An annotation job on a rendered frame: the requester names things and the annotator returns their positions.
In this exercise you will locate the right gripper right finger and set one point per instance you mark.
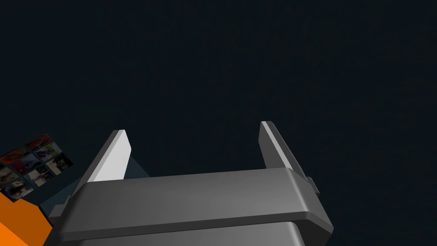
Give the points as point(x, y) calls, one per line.
point(276, 150)

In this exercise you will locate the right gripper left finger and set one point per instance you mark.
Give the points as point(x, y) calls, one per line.
point(111, 160)

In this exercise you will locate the orange furniture block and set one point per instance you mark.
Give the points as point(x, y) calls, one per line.
point(20, 222)

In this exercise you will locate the picture collage wall poster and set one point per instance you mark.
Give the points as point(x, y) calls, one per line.
point(32, 164)

